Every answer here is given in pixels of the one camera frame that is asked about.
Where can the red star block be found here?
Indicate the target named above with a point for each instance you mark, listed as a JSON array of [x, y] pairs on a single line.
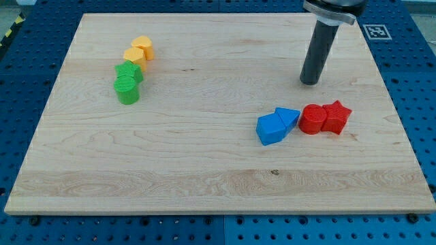
[[336, 117]]

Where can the yellow black hazard tape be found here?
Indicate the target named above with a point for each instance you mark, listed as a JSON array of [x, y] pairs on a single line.
[[12, 32]]

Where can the blue cube block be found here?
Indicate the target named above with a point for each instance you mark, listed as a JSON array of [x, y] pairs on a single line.
[[270, 129]]

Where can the yellow hexagon block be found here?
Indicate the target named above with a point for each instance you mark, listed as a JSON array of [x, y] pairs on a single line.
[[136, 56]]

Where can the white fiducial marker tag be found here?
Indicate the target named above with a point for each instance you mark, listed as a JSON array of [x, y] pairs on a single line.
[[377, 32]]

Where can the yellow heart block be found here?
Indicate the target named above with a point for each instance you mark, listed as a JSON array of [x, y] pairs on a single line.
[[144, 42]]

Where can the robot arm flange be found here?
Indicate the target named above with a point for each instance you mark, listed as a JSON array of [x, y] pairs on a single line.
[[335, 12]]

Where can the blue triangle block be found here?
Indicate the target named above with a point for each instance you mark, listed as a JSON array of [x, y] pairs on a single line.
[[289, 118]]

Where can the wooden board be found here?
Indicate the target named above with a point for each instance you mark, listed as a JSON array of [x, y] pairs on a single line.
[[189, 144]]

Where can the red cylinder block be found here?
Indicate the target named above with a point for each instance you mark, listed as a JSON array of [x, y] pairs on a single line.
[[312, 119]]

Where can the green cylinder block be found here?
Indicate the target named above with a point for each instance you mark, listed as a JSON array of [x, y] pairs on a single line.
[[126, 89]]

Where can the green star block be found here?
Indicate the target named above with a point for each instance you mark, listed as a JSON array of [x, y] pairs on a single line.
[[129, 69]]

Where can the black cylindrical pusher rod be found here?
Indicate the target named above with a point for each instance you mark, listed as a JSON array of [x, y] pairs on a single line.
[[317, 53]]

